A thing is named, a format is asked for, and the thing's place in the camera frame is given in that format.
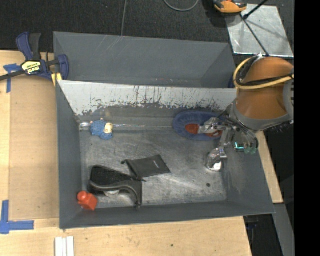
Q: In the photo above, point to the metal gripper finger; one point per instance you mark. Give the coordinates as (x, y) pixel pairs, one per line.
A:
(211, 126)
(216, 157)

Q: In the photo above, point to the blue disc with red centre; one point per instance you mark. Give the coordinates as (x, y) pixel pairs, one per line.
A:
(181, 123)

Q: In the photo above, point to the grey metal bin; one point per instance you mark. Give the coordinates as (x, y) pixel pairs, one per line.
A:
(175, 180)

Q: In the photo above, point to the black fabric pouch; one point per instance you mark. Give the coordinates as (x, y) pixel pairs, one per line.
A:
(147, 166)

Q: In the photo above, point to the blue toy figure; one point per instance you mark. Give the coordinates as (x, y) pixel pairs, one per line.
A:
(98, 128)

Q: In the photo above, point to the clear plastic tube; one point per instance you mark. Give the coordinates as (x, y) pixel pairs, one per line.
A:
(85, 125)

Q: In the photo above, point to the red toy block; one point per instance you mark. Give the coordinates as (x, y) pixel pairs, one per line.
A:
(87, 200)

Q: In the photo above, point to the brown cardboard board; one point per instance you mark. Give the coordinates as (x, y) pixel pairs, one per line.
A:
(32, 150)

